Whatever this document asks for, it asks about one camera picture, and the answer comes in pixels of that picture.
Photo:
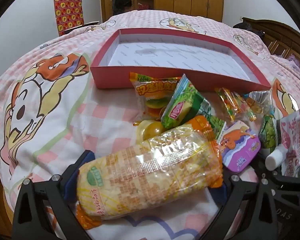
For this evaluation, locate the orange burger gummy packet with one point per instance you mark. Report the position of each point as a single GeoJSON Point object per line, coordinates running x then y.
{"type": "Point", "coordinates": [150, 92]}

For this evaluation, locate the dark bag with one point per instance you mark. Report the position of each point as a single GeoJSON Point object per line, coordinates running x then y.
{"type": "Point", "coordinates": [245, 26]}

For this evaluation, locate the orange striped gummy candy packet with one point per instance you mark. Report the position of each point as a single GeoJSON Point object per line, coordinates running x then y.
{"type": "Point", "coordinates": [232, 102]}

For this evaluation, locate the green wafer packet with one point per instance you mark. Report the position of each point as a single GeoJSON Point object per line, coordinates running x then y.
{"type": "Point", "coordinates": [182, 107]}

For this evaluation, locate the clear orange rice cracker packet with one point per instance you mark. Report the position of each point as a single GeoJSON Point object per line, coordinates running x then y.
{"type": "Point", "coordinates": [145, 170]}

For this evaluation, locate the yellow jelly cup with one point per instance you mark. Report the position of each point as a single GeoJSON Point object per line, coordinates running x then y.
{"type": "Point", "coordinates": [150, 130]}

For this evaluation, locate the white red drink pouch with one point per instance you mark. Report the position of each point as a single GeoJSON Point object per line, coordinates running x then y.
{"type": "Point", "coordinates": [292, 140]}

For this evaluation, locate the purple pudding cup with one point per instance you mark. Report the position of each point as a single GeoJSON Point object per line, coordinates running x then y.
{"type": "Point", "coordinates": [240, 145]}

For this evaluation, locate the red shelf box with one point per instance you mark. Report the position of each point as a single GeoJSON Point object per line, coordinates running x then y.
{"type": "Point", "coordinates": [143, 6]}

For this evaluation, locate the pink checkered cartoon blanket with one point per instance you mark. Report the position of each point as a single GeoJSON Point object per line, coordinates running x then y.
{"type": "Point", "coordinates": [52, 130]}

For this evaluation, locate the red cardboard box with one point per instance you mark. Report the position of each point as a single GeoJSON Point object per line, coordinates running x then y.
{"type": "Point", "coordinates": [165, 52]}

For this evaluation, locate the wooden side table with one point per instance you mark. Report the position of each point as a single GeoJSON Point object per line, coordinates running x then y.
{"type": "Point", "coordinates": [90, 23]}

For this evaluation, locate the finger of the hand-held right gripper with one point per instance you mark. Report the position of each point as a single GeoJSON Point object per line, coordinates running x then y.
{"type": "Point", "coordinates": [290, 182]}

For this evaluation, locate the clear blue-edged candy packet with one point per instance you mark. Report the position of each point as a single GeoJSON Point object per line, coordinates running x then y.
{"type": "Point", "coordinates": [261, 100]}

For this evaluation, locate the dark wooden headboard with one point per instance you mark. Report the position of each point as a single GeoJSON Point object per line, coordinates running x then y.
{"type": "Point", "coordinates": [282, 37]}

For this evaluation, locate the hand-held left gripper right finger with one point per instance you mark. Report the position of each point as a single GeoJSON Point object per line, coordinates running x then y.
{"type": "Point", "coordinates": [230, 187]}

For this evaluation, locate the red patterned wall poster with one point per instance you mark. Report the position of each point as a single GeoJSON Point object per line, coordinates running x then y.
{"type": "Point", "coordinates": [67, 15]}

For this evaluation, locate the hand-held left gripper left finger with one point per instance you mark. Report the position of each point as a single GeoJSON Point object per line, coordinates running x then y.
{"type": "Point", "coordinates": [69, 182]}

